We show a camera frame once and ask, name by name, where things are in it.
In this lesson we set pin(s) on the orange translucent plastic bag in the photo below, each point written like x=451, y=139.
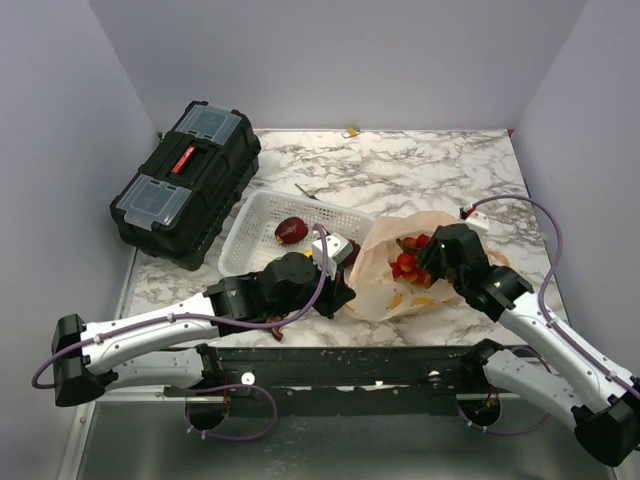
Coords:
x=380, y=297

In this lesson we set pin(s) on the black plastic toolbox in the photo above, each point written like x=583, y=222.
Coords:
x=177, y=202

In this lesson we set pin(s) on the dark maroon fake fruit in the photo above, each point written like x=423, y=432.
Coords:
x=354, y=253

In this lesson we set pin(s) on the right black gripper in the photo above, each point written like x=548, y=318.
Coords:
x=429, y=257

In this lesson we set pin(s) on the brown faucet tap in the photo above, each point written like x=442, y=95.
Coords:
x=276, y=331

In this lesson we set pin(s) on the red fake apple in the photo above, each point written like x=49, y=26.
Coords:
x=290, y=231

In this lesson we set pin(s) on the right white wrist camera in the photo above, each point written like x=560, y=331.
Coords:
x=478, y=222

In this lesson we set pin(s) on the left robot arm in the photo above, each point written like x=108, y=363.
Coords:
x=93, y=358

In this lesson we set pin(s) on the white plastic basket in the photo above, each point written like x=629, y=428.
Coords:
x=251, y=244

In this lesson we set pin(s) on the black mounting rail base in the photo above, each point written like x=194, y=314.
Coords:
x=248, y=382

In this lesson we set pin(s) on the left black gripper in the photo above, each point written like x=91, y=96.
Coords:
x=337, y=295

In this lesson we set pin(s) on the small grey hex key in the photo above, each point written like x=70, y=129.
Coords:
x=305, y=192

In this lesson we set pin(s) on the aluminium rail extrusion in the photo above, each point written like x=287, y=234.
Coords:
x=134, y=395

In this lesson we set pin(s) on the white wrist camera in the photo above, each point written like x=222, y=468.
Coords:
x=478, y=222
x=338, y=249

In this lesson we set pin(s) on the red fake cherry bunch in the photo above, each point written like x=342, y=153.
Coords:
x=406, y=267

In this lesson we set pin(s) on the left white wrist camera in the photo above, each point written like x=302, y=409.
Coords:
x=338, y=249

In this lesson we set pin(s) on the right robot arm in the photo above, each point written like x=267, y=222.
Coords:
x=591, y=394

